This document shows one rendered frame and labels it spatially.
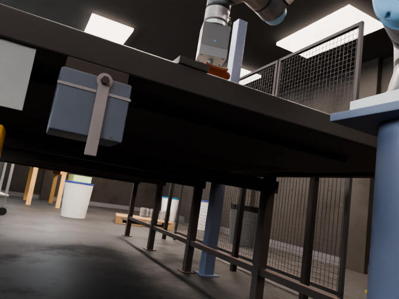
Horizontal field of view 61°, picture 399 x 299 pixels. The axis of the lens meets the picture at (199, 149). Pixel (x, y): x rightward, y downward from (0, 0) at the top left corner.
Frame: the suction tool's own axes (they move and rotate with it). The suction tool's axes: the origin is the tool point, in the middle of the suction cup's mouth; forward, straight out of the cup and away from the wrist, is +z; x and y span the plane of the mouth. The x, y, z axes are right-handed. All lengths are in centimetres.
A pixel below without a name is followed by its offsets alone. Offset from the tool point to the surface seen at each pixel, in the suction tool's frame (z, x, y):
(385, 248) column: 42, 35, -35
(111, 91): 19.1, 30.1, 22.9
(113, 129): 26.4, 29.6, 21.3
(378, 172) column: 26, 31, -35
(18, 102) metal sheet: 25, 32, 38
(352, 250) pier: 73, -336, -284
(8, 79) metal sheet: 21, 33, 41
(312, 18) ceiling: -202, -267, -157
